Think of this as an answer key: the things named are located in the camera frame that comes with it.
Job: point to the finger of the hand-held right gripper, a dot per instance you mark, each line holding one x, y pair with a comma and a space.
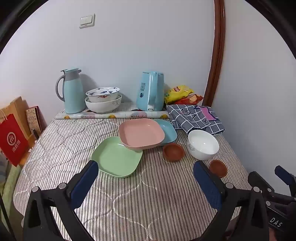
256, 178
285, 176

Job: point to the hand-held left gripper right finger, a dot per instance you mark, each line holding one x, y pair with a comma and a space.
208, 185

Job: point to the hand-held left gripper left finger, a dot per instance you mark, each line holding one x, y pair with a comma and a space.
85, 183

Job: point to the small brown bowl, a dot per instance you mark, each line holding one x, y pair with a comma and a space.
218, 168
173, 151

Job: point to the green square plate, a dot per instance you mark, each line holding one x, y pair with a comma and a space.
115, 157

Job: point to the white patterned bowl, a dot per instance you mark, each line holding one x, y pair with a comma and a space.
202, 143

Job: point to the blue square plate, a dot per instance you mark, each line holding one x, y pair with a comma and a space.
168, 132

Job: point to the pink square plate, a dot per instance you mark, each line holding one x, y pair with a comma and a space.
141, 133

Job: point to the striped quilted blanket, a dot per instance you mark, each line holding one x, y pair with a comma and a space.
150, 197

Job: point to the grey checkered cloth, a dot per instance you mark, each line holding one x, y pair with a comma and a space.
192, 118

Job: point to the fruit print table mat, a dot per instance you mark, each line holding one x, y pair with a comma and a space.
104, 115

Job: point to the pale green cloth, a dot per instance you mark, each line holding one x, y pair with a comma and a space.
9, 180

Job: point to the large white ceramic bowl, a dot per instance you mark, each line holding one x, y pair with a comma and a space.
104, 106

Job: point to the brown patterned notebook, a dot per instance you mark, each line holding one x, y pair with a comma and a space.
33, 118

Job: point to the red paper bag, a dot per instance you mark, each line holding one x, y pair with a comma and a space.
12, 141

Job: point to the red chips bag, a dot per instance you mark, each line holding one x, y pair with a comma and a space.
192, 99

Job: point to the light blue thermos jug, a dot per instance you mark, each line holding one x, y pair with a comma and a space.
72, 92

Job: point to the floral rimmed ceramic bowl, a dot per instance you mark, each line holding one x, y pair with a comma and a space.
103, 92

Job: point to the yellow chips bag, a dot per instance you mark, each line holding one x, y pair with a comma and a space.
178, 92

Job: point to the brown paper bag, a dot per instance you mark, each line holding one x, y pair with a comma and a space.
16, 109

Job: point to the light blue electric kettle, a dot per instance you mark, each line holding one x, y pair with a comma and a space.
145, 92

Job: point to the brown wooden door frame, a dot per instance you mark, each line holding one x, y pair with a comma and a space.
217, 46

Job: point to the white light switch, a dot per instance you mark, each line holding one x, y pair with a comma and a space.
87, 21

